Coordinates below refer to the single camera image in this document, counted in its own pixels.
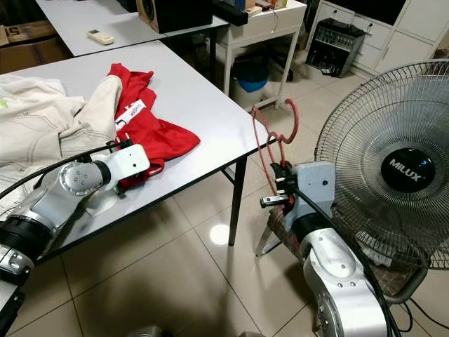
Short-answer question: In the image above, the red shirt with printed logo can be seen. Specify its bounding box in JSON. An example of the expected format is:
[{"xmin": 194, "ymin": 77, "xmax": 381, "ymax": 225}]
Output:
[{"xmin": 109, "ymin": 63, "xmax": 201, "ymax": 192}]

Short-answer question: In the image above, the red wire hanger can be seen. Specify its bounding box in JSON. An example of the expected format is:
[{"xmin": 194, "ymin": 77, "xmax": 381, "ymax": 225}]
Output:
[{"xmin": 250, "ymin": 97, "xmax": 301, "ymax": 211}]

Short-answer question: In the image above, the white bin with blue liner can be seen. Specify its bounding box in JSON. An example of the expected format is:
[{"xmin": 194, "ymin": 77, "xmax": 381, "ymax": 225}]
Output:
[{"xmin": 233, "ymin": 60, "xmax": 271, "ymax": 110}]

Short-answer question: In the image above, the cream jacket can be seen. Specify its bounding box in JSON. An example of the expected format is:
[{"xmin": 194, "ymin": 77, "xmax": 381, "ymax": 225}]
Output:
[{"xmin": 0, "ymin": 74, "xmax": 123, "ymax": 211}]

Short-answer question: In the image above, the grey rectangular table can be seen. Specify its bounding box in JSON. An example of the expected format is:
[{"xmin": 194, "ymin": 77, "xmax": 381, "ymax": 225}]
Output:
[
  {"xmin": 0, "ymin": 41, "xmax": 274, "ymax": 264},
  {"xmin": 35, "ymin": 0, "xmax": 229, "ymax": 57}
]

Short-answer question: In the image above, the grey Milux floor fan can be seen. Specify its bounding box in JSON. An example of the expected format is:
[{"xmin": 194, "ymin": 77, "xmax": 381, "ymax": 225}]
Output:
[{"xmin": 314, "ymin": 60, "xmax": 449, "ymax": 304}]

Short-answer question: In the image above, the white remote control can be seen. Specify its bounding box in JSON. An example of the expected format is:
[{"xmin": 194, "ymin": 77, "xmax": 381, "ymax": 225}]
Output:
[{"xmin": 86, "ymin": 29, "xmax": 115, "ymax": 46}]

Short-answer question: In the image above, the black audio mixer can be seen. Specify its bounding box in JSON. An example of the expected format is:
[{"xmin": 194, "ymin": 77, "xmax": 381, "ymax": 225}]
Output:
[{"xmin": 305, "ymin": 18, "xmax": 367, "ymax": 78}]

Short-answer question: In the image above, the brown cardboard box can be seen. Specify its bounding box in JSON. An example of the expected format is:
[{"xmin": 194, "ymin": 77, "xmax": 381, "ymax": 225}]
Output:
[{"xmin": 0, "ymin": 21, "xmax": 71, "ymax": 74}]

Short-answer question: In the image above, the white small desk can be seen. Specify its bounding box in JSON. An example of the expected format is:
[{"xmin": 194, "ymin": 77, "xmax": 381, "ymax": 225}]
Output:
[{"xmin": 217, "ymin": 0, "xmax": 308, "ymax": 110}]

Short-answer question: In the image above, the brown wooden speaker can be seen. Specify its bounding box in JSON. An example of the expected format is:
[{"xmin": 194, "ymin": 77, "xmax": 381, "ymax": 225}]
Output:
[{"xmin": 135, "ymin": 0, "xmax": 215, "ymax": 34}]

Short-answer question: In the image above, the black long speaker bar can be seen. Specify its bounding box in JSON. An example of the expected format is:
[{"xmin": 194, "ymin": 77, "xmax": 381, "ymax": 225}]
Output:
[{"xmin": 210, "ymin": 0, "xmax": 250, "ymax": 27}]

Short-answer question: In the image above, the white cabinet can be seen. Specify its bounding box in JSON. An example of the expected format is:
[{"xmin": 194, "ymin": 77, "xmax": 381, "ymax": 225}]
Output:
[{"xmin": 309, "ymin": 0, "xmax": 449, "ymax": 74}]

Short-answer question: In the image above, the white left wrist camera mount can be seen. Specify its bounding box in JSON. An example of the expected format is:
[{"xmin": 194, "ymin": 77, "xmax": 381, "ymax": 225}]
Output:
[{"xmin": 109, "ymin": 143, "xmax": 152, "ymax": 185}]

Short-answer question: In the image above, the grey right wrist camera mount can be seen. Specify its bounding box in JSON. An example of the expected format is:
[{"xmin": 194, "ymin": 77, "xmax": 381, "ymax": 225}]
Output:
[{"xmin": 291, "ymin": 161, "xmax": 336, "ymax": 225}]

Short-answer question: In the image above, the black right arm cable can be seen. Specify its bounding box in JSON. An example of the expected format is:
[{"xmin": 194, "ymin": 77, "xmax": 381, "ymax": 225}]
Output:
[{"xmin": 295, "ymin": 186, "xmax": 404, "ymax": 337}]

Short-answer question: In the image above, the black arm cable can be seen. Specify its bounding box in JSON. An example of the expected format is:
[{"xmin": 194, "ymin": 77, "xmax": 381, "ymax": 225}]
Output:
[
  {"xmin": 0, "ymin": 140, "xmax": 138, "ymax": 199},
  {"xmin": 295, "ymin": 186, "xmax": 404, "ymax": 337}
]

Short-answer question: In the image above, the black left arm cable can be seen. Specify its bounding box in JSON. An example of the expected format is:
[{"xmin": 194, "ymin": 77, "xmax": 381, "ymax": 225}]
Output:
[{"xmin": 0, "ymin": 140, "xmax": 138, "ymax": 199}]

